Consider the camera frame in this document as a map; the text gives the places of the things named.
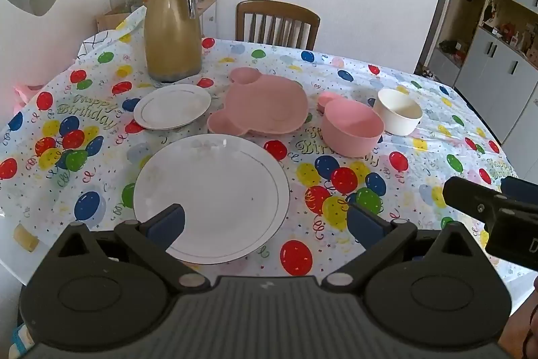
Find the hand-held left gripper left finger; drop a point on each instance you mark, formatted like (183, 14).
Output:
(168, 225)

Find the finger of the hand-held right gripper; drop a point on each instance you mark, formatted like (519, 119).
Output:
(519, 188)
(470, 197)

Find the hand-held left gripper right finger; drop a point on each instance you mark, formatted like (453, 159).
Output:
(362, 228)

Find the large white plate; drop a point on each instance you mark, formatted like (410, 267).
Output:
(210, 186)

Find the pink bowl with ears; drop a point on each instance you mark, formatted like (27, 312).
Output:
(349, 140)

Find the cream white bowl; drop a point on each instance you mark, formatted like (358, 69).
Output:
(395, 123)

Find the small white plate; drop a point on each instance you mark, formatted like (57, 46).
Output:
(172, 106)

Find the pink bear-shaped plate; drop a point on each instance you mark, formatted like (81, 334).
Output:
(264, 102)

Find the balloon print tablecloth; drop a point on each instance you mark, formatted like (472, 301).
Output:
(378, 190)

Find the grey and wood storage cabinet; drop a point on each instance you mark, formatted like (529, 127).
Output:
(496, 60)

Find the blue striped bag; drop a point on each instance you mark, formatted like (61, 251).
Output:
(19, 340)

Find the gold thermos jug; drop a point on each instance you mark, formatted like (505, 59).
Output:
(170, 31)

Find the wooden chair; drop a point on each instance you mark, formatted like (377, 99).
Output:
(275, 9)

